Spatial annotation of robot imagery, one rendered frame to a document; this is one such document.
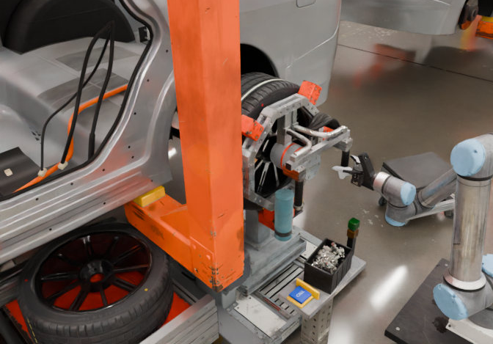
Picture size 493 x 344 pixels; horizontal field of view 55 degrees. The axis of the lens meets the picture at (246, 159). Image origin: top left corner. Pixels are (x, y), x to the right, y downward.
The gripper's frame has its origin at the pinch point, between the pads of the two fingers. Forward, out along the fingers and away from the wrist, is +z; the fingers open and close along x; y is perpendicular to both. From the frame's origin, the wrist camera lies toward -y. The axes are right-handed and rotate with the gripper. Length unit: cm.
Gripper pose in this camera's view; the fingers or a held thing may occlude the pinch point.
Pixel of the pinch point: (341, 160)
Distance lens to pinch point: 227.7
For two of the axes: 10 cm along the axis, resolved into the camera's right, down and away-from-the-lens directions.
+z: -7.1, -3.6, 6.0
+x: 7.0, -3.8, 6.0
